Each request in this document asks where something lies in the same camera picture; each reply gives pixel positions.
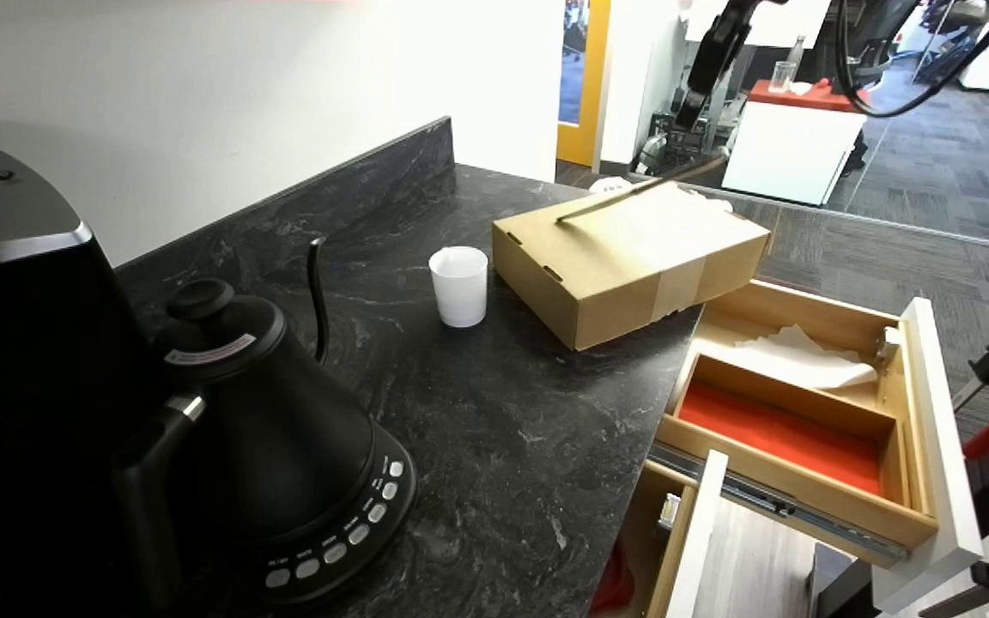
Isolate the silver table knife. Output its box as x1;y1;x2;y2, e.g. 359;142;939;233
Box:
557;156;727;228

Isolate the orange felt drawer liner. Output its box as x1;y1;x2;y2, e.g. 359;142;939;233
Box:
681;384;881;494

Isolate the black coffee machine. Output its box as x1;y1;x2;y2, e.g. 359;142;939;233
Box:
0;150;159;618

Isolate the small white cup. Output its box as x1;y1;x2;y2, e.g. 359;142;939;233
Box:
428;244;486;331

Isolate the white paper napkin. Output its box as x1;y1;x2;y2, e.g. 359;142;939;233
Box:
719;328;876;393

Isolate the brown cardboard box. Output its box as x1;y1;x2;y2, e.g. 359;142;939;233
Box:
491;183;769;351

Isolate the open wooden drawer white front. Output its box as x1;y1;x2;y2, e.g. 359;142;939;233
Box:
651;275;989;618

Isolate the white orange cart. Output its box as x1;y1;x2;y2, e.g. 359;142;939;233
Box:
721;79;865;206

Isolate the black electric gooseneck kettle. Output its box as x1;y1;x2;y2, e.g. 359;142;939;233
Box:
113;278;416;615

